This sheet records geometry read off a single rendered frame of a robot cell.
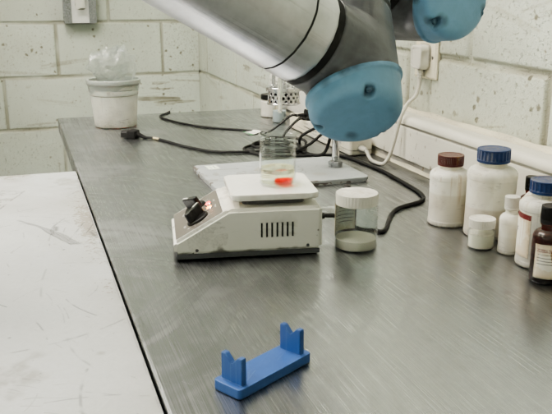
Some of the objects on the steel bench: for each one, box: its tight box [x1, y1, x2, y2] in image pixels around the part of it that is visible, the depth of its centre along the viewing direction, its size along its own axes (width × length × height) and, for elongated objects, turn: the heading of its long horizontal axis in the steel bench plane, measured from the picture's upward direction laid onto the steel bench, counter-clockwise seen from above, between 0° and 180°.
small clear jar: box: [467, 214, 496, 251], centre depth 106 cm, size 4×4×4 cm
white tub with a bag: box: [85, 44, 140, 129], centre depth 201 cm, size 14×14×21 cm
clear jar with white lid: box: [334, 187, 379, 253], centre depth 106 cm, size 6×6×8 cm
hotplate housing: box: [172, 186, 325, 260], centre depth 107 cm, size 22×13×8 cm, turn 99°
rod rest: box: [214, 322, 311, 400], centre depth 71 cm, size 10×3×4 cm, turn 138°
